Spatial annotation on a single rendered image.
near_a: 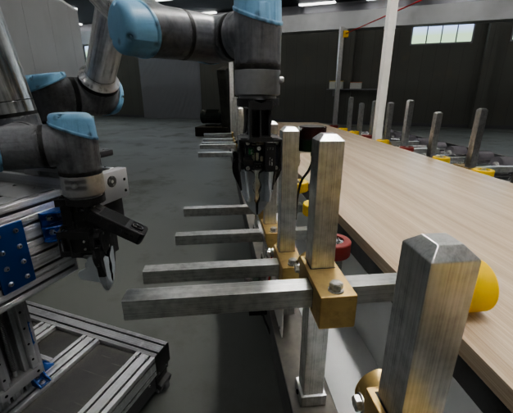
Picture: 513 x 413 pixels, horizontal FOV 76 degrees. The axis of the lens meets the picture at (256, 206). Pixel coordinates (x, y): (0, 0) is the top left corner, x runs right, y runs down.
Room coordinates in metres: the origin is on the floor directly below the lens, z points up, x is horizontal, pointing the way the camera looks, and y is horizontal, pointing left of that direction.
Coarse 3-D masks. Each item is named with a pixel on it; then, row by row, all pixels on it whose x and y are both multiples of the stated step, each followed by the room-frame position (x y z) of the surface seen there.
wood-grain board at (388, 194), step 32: (352, 160) 1.59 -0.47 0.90; (384, 160) 1.59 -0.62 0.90; (416, 160) 1.59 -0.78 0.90; (352, 192) 1.06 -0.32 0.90; (384, 192) 1.06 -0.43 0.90; (416, 192) 1.06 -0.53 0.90; (448, 192) 1.06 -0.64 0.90; (480, 192) 1.06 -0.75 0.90; (512, 192) 1.06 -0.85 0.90; (352, 224) 0.78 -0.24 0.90; (384, 224) 0.78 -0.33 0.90; (416, 224) 0.78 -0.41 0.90; (448, 224) 0.78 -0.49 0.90; (480, 224) 0.78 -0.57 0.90; (512, 224) 0.78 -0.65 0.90; (384, 256) 0.60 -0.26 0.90; (480, 256) 0.60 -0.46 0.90; (512, 256) 0.60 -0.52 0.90; (512, 288) 0.49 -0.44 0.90; (480, 320) 0.40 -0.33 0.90; (512, 320) 0.40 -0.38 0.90; (480, 352) 0.34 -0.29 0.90; (512, 352) 0.34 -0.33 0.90; (512, 384) 0.29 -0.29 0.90
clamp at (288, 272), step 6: (276, 246) 0.71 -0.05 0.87; (276, 252) 0.68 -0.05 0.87; (282, 252) 0.68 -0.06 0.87; (288, 252) 0.68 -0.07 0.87; (294, 252) 0.68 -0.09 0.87; (282, 258) 0.65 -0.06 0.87; (288, 258) 0.65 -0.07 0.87; (282, 264) 0.62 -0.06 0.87; (282, 270) 0.61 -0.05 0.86; (288, 270) 0.61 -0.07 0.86; (282, 276) 0.61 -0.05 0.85; (288, 276) 0.61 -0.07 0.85; (294, 276) 0.61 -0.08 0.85
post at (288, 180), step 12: (288, 132) 0.68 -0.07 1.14; (288, 144) 0.68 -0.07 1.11; (288, 156) 0.68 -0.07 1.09; (288, 168) 0.68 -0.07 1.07; (288, 180) 0.68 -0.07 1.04; (288, 192) 0.68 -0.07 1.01; (288, 204) 0.68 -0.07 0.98; (288, 216) 0.68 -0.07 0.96; (288, 228) 0.68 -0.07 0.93; (288, 240) 0.68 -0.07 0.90; (276, 276) 0.71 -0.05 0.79
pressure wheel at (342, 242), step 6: (342, 234) 0.70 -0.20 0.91; (336, 240) 0.67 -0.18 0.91; (342, 240) 0.67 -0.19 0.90; (348, 240) 0.67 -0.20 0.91; (336, 246) 0.64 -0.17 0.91; (342, 246) 0.64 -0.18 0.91; (348, 246) 0.64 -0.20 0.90; (336, 252) 0.63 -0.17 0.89; (342, 252) 0.63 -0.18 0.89; (348, 252) 0.64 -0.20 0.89; (336, 258) 0.63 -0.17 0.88; (342, 258) 0.63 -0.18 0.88
